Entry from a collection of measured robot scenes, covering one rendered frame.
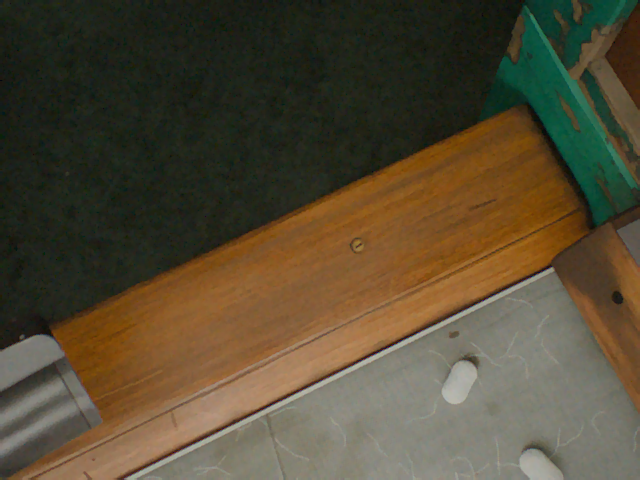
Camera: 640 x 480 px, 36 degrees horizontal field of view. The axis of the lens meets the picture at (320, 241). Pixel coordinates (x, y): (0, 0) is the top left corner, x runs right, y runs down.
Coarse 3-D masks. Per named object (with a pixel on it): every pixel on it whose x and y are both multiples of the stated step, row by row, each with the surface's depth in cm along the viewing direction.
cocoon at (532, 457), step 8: (528, 456) 67; (536, 456) 66; (544, 456) 67; (520, 464) 67; (528, 464) 66; (536, 464) 66; (544, 464) 66; (552, 464) 67; (528, 472) 67; (536, 472) 66; (544, 472) 66; (552, 472) 66; (560, 472) 66
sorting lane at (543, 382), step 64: (448, 320) 71; (512, 320) 71; (576, 320) 71; (320, 384) 69; (384, 384) 70; (512, 384) 70; (576, 384) 70; (192, 448) 68; (256, 448) 68; (320, 448) 68; (384, 448) 68; (448, 448) 68; (512, 448) 68; (576, 448) 68
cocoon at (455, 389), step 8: (464, 360) 69; (456, 368) 68; (464, 368) 68; (472, 368) 68; (448, 376) 69; (456, 376) 68; (464, 376) 68; (472, 376) 68; (448, 384) 68; (456, 384) 68; (464, 384) 68; (448, 392) 68; (456, 392) 68; (464, 392) 68; (448, 400) 68; (456, 400) 68
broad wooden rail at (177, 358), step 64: (512, 128) 72; (384, 192) 71; (448, 192) 71; (512, 192) 71; (576, 192) 71; (256, 256) 70; (320, 256) 69; (384, 256) 69; (448, 256) 69; (512, 256) 70; (64, 320) 69; (128, 320) 68; (192, 320) 68; (256, 320) 68; (320, 320) 68; (384, 320) 69; (128, 384) 67; (192, 384) 67; (256, 384) 68; (64, 448) 66; (128, 448) 67
